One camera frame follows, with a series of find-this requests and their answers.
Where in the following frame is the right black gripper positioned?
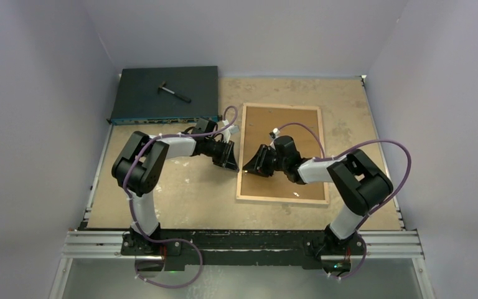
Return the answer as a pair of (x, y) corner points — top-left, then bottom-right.
(243, 145), (288, 178)

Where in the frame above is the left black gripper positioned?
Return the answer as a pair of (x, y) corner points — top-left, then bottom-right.
(204, 138), (238, 172)

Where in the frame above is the brown backing board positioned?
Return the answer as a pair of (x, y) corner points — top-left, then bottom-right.
(240, 106), (327, 201)

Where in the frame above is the wooden picture frame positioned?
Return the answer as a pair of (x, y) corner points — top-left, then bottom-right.
(235, 103), (330, 206)

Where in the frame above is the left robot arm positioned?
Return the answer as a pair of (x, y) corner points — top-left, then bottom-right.
(111, 118), (240, 255)

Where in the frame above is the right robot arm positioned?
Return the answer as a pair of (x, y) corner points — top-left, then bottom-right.
(243, 135), (393, 254)

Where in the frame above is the small black hammer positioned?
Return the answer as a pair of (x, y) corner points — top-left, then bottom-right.
(157, 81), (192, 103)

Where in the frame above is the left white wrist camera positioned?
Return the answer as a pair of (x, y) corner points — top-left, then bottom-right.
(224, 124), (240, 135)

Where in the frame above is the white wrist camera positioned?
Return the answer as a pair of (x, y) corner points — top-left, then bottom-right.
(224, 124), (240, 135)
(269, 128), (280, 140)

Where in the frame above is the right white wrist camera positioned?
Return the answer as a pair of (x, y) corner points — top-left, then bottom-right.
(269, 128), (280, 140)

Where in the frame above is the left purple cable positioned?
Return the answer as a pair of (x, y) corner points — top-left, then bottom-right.
(121, 105), (240, 290)

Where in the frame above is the purple cable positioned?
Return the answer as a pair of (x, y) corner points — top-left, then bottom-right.
(121, 105), (240, 290)
(270, 121), (413, 282)

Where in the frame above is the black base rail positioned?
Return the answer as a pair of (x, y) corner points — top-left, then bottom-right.
(121, 228), (364, 271)

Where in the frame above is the dark network switch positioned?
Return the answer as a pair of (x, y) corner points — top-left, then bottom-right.
(108, 66), (222, 125)

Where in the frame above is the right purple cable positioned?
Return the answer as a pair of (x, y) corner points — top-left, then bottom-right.
(270, 121), (413, 282)

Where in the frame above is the aluminium extrusion rail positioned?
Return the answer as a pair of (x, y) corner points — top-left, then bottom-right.
(63, 230), (424, 259)

